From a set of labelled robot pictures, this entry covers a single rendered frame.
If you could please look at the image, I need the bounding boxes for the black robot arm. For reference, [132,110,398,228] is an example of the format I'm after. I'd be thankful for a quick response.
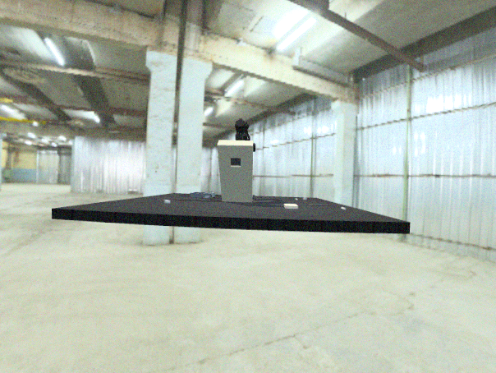
[235,118,250,140]

